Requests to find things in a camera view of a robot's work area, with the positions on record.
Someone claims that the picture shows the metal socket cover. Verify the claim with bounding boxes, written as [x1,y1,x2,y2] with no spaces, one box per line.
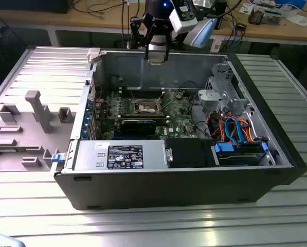
[155,89,175,111]

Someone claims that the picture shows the CPU socket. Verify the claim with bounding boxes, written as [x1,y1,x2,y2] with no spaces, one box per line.
[133,98,159,116]

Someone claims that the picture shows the silver metal drive cage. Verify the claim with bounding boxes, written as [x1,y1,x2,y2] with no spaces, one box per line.
[197,62,249,114]

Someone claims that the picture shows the green motherboard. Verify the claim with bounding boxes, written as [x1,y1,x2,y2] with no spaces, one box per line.
[94,88,200,142]

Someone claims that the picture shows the orange wire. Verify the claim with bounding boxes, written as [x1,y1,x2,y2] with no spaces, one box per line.
[234,117,255,143]
[209,115,233,142]

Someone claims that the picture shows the black graphics card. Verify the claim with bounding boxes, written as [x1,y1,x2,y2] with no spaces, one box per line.
[120,118,157,136]

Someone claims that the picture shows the black wire loop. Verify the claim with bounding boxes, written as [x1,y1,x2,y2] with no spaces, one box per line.
[190,95,212,138]

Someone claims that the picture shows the black RAM slot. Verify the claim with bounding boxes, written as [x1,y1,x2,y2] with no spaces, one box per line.
[121,95,165,100]
[119,92,165,97]
[119,87,165,92]
[121,90,165,94]

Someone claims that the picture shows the silver power supply unit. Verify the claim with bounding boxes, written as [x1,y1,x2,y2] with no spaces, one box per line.
[73,139,167,172]

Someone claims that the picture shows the black upright box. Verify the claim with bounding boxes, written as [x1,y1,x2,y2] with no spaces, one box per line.
[214,0,228,29]

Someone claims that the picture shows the thin dark wire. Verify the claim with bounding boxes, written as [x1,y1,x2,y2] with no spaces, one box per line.
[178,80,200,91]

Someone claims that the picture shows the blue plastic latch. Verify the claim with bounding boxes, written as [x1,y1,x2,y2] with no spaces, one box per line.
[51,153,66,164]

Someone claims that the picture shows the wooden desk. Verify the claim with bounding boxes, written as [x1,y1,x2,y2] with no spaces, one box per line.
[0,0,307,43]

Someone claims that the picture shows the blue box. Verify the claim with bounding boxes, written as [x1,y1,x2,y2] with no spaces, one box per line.
[274,0,307,9]

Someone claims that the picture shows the large black box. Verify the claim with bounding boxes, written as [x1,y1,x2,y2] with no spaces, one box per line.
[0,0,74,14]

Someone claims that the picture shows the white papers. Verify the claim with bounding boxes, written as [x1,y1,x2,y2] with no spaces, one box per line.
[286,14,307,27]

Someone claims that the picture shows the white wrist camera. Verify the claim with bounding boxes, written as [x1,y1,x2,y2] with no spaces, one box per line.
[168,0,198,34]

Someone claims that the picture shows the black PC case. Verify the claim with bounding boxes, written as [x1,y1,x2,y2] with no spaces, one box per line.
[50,47,307,212]

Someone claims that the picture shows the copper coil transformer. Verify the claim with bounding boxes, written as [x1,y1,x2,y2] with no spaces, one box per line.
[247,7,264,26]

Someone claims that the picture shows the white label card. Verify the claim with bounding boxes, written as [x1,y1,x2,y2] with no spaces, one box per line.
[210,36,223,51]

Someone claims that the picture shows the hard disk in blue carrier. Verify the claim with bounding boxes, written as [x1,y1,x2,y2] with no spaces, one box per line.
[211,142,269,167]

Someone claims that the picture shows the blue cable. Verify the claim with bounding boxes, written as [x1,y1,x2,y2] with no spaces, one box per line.
[231,24,243,51]

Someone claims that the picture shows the circuit board device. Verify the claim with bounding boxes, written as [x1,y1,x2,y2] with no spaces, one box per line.
[261,7,282,26]

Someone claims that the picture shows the metal locking lever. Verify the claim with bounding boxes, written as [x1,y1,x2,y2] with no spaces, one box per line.
[124,81,138,101]
[158,97,169,116]

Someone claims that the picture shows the blue wire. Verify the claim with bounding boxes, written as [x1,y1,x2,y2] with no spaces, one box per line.
[224,117,248,145]

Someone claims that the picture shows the grey parts rack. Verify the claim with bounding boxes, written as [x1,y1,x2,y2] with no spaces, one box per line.
[0,90,79,173]

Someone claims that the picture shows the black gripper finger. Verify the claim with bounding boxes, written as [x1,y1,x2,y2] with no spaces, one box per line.
[164,25,176,62]
[129,16,157,62]

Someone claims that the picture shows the black hanging cable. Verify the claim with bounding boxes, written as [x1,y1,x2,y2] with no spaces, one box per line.
[120,0,133,51]

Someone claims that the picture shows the white rounded device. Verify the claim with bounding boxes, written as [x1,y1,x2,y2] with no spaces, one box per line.
[0,232,25,247]

